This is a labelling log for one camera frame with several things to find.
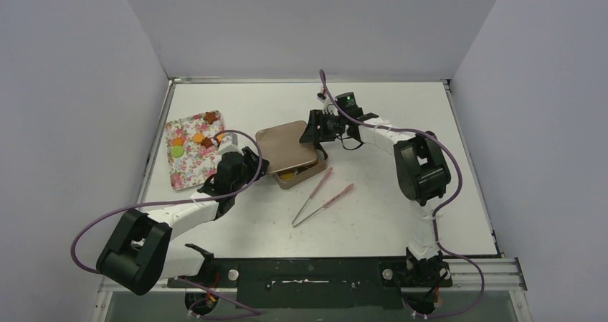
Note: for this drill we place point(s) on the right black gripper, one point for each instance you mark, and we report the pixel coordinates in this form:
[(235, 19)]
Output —
[(315, 126)]

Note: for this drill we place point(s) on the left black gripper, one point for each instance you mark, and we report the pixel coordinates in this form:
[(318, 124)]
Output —
[(251, 159)]

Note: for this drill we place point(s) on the brown square cookie box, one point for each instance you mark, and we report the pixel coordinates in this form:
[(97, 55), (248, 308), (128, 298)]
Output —
[(304, 173)]

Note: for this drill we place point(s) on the brown box lid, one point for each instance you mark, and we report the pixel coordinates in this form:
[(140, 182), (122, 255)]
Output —
[(281, 147)]

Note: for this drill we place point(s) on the pink cat paw tongs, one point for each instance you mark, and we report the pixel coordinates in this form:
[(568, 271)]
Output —
[(323, 196)]

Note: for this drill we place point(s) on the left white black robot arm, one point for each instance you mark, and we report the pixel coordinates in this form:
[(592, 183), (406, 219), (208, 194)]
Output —
[(143, 249)]

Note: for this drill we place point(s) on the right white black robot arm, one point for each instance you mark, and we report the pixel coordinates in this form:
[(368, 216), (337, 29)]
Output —
[(421, 171)]

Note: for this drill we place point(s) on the brown star cookie centre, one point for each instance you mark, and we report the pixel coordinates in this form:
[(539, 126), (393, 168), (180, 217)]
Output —
[(207, 143)]

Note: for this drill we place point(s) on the brown star cookie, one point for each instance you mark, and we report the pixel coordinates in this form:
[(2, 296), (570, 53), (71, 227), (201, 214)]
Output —
[(210, 117), (207, 143)]

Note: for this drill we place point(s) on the floral cookie tray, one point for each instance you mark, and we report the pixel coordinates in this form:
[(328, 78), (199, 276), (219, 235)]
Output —
[(197, 163)]

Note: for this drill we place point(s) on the orange flower cookie tray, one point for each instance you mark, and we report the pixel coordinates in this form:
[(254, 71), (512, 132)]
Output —
[(198, 138)]

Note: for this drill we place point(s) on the green round cookie left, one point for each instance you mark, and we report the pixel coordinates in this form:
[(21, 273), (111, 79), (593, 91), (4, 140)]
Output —
[(177, 151)]

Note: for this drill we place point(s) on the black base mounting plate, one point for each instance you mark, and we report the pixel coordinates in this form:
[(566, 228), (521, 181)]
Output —
[(317, 296)]

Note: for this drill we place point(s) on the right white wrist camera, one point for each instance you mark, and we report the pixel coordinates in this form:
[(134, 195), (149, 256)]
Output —
[(328, 106)]

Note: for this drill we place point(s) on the aluminium frame rail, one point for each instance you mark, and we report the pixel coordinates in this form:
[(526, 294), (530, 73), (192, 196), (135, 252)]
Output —
[(494, 274)]

